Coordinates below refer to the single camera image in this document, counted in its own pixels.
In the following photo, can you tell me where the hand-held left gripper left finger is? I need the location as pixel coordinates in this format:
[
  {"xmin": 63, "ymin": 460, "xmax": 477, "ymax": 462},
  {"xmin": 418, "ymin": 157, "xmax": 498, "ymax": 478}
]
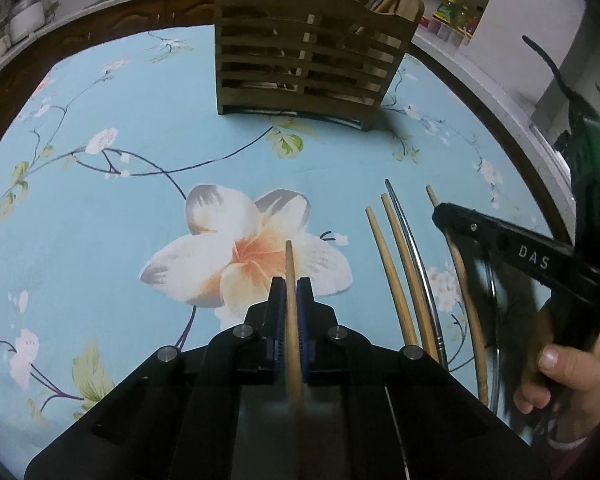
[{"xmin": 24, "ymin": 276, "xmax": 287, "ymax": 480}]

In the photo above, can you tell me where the wooden slatted utensil holder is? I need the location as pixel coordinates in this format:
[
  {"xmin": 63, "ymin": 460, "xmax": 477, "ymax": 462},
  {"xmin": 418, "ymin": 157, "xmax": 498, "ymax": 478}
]
[{"xmin": 213, "ymin": 0, "xmax": 426, "ymax": 132}]

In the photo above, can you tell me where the black cable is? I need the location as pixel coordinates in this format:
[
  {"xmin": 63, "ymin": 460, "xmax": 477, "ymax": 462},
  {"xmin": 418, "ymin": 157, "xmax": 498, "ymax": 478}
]
[{"xmin": 521, "ymin": 35, "xmax": 581, "ymax": 108}]

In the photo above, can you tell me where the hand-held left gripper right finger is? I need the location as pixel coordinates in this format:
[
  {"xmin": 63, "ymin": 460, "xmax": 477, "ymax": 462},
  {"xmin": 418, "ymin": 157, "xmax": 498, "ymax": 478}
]
[{"xmin": 297, "ymin": 276, "xmax": 551, "ymax": 480}]

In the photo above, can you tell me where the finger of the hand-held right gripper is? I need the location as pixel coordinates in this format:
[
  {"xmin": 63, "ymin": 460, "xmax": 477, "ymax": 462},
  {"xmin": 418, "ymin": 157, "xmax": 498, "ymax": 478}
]
[
  {"xmin": 465, "ymin": 259, "xmax": 545, "ymax": 413},
  {"xmin": 431, "ymin": 202, "xmax": 600, "ymax": 292}
]

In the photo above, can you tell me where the person's right forearm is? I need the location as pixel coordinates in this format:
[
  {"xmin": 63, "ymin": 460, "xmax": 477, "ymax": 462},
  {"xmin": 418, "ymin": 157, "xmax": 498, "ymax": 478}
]
[{"xmin": 544, "ymin": 427, "xmax": 600, "ymax": 480}]

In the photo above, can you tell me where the round-head metal spoon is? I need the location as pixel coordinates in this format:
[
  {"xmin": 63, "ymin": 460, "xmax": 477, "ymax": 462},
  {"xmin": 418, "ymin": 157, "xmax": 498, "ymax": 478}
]
[{"xmin": 482, "ymin": 255, "xmax": 505, "ymax": 413}]

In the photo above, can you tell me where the metal chopstick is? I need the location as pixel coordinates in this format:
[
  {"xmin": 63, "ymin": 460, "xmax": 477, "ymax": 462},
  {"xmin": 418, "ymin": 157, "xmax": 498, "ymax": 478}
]
[{"xmin": 384, "ymin": 178, "xmax": 449, "ymax": 368}]

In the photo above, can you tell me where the wooden spatula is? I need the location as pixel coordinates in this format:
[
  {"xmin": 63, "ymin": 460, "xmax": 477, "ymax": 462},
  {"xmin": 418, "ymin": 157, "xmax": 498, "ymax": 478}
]
[{"xmin": 399, "ymin": 0, "xmax": 426, "ymax": 28}]

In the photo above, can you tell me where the person's right hand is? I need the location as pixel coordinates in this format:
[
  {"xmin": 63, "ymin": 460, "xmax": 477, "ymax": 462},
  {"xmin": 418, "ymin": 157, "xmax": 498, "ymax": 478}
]
[{"xmin": 513, "ymin": 304, "xmax": 600, "ymax": 442}]

